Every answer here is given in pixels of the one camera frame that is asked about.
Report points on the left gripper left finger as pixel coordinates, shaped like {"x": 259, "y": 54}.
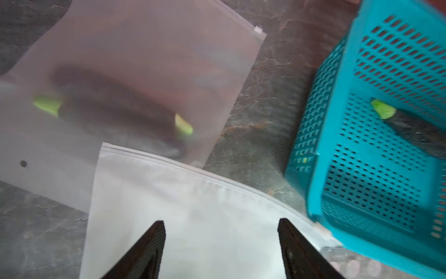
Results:
{"x": 143, "y": 259}

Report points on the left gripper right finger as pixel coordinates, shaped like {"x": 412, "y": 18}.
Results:
{"x": 301, "y": 260}

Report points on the teal plastic basket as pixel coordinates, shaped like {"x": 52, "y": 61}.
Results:
{"x": 379, "y": 195}

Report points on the pink dotted zip-top bag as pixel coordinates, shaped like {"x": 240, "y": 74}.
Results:
{"x": 352, "y": 265}

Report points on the clear zip-top bag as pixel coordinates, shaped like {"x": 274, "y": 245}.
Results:
{"x": 216, "y": 228}
{"x": 157, "y": 76}

